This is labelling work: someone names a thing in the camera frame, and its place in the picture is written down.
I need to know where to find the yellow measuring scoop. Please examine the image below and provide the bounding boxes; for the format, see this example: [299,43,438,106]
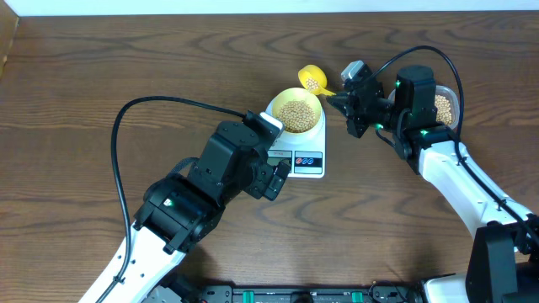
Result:
[298,65,334,97]

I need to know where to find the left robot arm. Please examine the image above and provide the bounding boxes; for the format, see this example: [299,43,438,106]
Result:
[81,117,291,302]

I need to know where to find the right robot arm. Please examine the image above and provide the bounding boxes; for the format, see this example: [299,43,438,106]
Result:
[328,61,538,302]

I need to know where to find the pale yellow bowl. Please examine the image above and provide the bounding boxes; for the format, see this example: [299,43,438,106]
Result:
[269,88,323,133]

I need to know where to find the white digital kitchen scale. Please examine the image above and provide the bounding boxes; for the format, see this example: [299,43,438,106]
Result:
[268,109,326,178]

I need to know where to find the soybeans in yellow bowl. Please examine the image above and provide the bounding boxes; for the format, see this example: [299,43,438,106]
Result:
[277,100,317,133]

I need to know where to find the pile of soybeans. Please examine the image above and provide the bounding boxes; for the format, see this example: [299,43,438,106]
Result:
[435,95,453,125]

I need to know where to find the clear plastic container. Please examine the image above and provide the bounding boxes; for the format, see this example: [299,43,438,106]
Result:
[383,83,460,131]

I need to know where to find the wooden panel at left edge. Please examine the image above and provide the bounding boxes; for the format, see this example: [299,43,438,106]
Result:
[0,0,19,75]

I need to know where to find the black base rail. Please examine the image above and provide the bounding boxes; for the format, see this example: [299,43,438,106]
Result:
[143,275,425,303]

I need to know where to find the left black cable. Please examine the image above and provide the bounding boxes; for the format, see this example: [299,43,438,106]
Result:
[94,95,253,303]

